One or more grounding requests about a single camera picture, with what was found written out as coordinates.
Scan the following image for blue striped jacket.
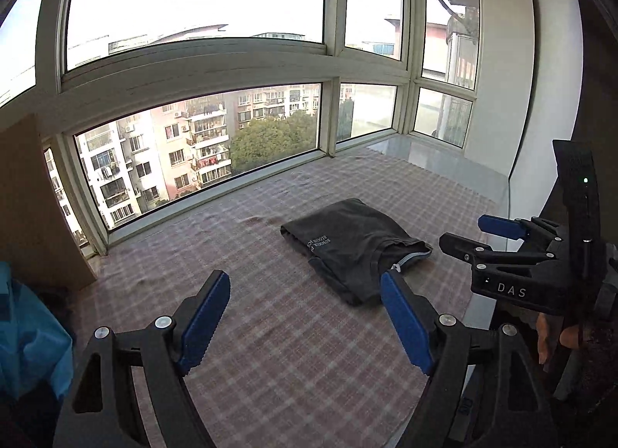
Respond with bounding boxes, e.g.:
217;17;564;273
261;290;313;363
0;262;75;400

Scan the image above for green trees outside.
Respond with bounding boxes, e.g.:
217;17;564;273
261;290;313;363
231;110;319;176

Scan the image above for dark grey flower-print t-shirt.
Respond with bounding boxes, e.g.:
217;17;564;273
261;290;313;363
280;198;426;306

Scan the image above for white window frame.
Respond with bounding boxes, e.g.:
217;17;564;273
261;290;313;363
0;0;484;260

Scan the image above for person's right hand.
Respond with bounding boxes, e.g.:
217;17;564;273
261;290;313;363
538;313;582;364

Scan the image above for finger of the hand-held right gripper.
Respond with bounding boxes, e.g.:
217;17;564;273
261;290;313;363
478;215;568;248
438;232;556;280

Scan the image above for person's right forearm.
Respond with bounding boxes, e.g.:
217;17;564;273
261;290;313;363
577;313;618;405

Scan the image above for apartment buildings outside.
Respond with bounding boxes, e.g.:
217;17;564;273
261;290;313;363
43;18;479;256

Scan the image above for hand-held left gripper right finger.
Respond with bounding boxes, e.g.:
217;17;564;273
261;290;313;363
380;271;553;448

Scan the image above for light wooden board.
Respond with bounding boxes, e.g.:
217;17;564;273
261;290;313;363
0;112;100;292

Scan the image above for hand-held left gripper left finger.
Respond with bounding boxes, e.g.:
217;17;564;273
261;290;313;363
52;269;231;448

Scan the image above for pink plaid blanket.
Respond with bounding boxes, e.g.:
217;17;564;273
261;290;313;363
72;146;508;448

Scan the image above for black garment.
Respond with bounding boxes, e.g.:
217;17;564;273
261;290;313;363
36;286;78;333

